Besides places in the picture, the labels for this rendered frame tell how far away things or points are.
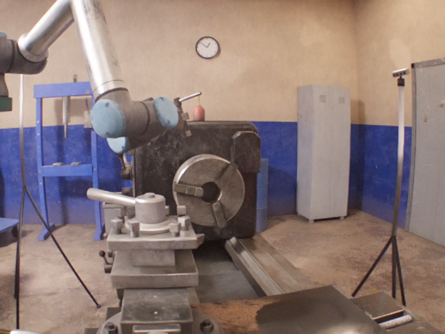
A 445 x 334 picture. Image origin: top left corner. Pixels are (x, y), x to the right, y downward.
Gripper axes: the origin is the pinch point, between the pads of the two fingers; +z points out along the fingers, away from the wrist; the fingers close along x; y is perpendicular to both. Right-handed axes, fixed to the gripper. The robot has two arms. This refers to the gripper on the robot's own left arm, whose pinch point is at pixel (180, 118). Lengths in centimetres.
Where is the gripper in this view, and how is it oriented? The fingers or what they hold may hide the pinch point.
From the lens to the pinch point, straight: 126.5
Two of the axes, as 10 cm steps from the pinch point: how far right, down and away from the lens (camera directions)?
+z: 4.6, -2.8, 8.5
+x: 8.4, -1.9, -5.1
